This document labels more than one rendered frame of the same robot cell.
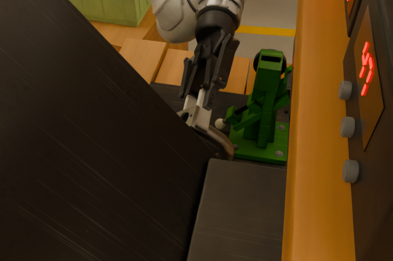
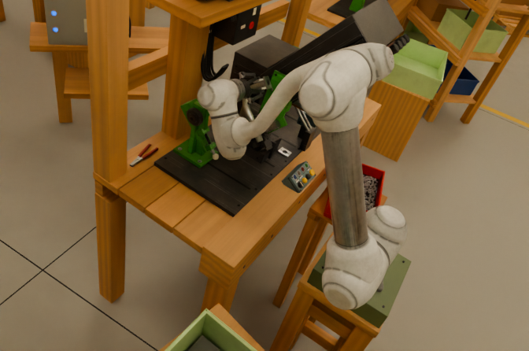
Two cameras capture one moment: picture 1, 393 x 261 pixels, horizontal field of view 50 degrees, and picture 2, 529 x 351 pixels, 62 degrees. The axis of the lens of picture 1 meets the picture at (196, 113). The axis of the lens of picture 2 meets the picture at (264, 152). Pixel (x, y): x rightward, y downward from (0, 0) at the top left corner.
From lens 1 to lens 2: 217 cm
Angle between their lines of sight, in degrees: 95
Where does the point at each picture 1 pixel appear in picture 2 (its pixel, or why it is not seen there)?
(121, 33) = not seen: hidden behind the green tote
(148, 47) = (221, 246)
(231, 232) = (271, 55)
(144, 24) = not seen: hidden behind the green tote
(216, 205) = (272, 60)
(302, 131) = not seen: outside the picture
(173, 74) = (212, 220)
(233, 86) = (178, 193)
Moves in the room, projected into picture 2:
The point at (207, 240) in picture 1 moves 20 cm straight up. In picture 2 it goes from (279, 57) to (289, 16)
